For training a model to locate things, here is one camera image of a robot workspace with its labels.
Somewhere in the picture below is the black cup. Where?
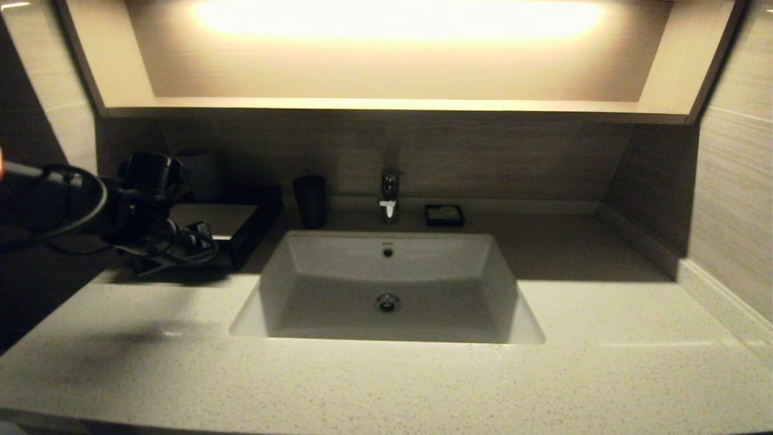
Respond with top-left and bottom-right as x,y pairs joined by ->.
292,176 -> 329,230

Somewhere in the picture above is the black amenity drawer box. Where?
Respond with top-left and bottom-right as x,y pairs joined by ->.
169,186 -> 286,272

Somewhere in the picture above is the grey cup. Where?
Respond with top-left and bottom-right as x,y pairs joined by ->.
181,150 -> 223,203

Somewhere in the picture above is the chrome faucet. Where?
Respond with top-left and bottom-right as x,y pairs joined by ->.
378,170 -> 405,225

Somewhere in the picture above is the white sink basin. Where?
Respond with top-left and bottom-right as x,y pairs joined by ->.
228,231 -> 545,345

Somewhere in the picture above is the black soap dish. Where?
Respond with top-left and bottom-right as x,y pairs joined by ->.
424,204 -> 466,229

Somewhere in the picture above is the warm light strip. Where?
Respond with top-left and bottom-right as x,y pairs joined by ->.
193,0 -> 605,46

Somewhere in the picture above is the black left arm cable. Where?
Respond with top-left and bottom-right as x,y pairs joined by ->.
0,162 -> 109,248

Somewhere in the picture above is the wooden wall shelf niche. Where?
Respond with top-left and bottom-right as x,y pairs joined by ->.
54,0 -> 746,126

